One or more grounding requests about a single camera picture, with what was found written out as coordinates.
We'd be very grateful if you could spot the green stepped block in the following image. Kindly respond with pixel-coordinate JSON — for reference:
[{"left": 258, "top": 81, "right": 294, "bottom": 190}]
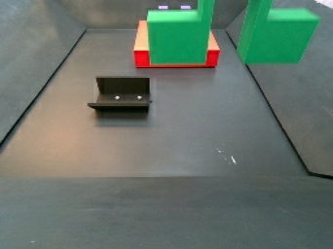
[{"left": 147, "top": 0, "right": 214, "bottom": 63}]

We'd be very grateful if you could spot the red base board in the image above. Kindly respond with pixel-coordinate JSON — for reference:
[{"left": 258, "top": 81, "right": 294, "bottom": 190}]
[{"left": 132, "top": 20, "right": 220, "bottom": 68}]

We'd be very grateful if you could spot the purple U-shaped block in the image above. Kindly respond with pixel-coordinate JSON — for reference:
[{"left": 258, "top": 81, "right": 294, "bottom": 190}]
[{"left": 157, "top": 4, "right": 192, "bottom": 10}]

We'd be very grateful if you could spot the black angle bracket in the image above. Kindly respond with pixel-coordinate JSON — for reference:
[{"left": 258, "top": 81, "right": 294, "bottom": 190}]
[{"left": 87, "top": 76, "right": 151, "bottom": 110}]

